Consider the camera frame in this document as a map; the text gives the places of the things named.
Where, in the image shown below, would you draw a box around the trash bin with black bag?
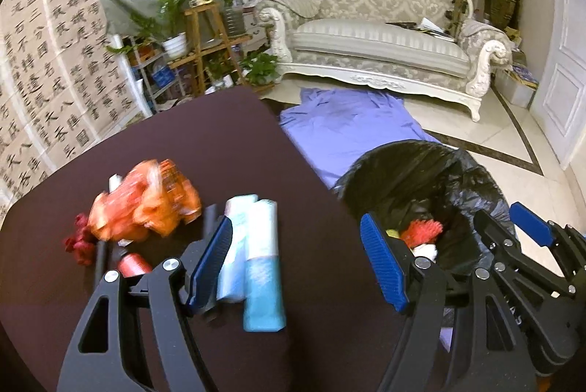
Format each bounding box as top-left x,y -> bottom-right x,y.
330,140 -> 520,329

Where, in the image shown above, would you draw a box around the papers and books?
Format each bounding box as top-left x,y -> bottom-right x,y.
387,17 -> 459,43

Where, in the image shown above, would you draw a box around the wooden plant stand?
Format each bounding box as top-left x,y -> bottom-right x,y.
167,3 -> 252,96

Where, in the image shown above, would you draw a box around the black cylinder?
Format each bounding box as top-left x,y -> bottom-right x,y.
201,204 -> 221,243

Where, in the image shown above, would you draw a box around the orange plastic bag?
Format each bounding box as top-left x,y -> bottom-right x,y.
88,159 -> 203,243

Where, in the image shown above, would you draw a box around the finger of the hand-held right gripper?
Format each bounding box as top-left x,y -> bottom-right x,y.
509,202 -> 586,278
474,210 -> 575,296

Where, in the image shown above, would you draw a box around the calligraphy wall hanging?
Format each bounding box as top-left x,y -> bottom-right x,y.
0,0 -> 144,210

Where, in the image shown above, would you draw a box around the purple cloth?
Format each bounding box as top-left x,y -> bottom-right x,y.
279,87 -> 454,351

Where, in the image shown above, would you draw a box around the red foam net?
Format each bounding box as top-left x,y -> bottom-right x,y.
400,220 -> 445,248
63,213 -> 99,267

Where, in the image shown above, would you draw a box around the black marker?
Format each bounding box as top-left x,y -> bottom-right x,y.
94,238 -> 111,289

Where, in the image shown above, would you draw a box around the blue box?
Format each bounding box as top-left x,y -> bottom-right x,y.
151,67 -> 173,89

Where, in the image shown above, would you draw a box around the small leafy plant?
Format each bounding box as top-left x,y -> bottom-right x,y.
107,14 -> 156,56

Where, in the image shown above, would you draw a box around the metal shelf rack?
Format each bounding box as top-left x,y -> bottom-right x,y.
121,35 -> 185,114

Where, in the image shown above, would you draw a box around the ornate white sofa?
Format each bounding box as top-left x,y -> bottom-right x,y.
254,0 -> 513,122

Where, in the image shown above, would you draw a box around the dark brown woven panel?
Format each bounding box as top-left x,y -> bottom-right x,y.
485,0 -> 522,31

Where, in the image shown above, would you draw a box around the light blue bag roll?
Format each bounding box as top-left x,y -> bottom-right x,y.
242,200 -> 287,333

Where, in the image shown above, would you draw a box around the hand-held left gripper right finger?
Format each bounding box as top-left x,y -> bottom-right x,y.
360,212 -> 537,392

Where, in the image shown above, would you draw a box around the low leafy green plant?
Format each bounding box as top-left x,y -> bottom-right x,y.
240,51 -> 280,89

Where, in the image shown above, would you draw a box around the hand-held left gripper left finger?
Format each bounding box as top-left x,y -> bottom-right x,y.
56,214 -> 235,392

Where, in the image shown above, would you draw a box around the white flower pot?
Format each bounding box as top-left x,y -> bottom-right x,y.
162,32 -> 188,58

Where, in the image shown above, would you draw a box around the white door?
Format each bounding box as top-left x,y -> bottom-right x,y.
531,0 -> 586,173

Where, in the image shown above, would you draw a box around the glass vase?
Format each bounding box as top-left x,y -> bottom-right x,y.
223,6 -> 246,37

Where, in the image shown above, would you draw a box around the pale blue bag roll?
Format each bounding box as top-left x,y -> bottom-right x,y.
215,195 -> 258,303

